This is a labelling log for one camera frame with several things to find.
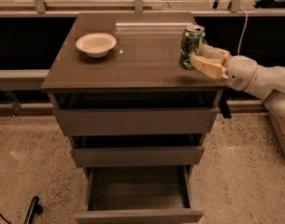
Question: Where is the black cable with plug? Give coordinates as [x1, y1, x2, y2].
[0, 195, 44, 224]

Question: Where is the grey drawer cabinet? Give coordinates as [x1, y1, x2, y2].
[40, 11, 230, 224]

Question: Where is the metal railing frame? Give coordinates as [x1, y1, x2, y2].
[0, 0, 285, 117]

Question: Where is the grey top drawer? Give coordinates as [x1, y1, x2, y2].
[49, 91, 221, 136]

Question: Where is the cardboard box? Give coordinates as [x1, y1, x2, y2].
[269, 114, 285, 157]

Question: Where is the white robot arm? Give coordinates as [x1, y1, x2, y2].
[190, 45, 285, 122]

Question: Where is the white cable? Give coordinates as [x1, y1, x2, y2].
[236, 7, 249, 56]

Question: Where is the green soda can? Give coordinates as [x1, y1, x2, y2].
[179, 24, 206, 70]

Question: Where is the white bowl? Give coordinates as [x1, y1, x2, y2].
[76, 33, 117, 58]

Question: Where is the grey middle drawer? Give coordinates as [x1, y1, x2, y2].
[71, 134, 204, 167]

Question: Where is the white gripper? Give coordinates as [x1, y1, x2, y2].
[190, 45, 258, 91]

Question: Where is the grey open bottom drawer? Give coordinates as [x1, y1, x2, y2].
[75, 166, 204, 224]

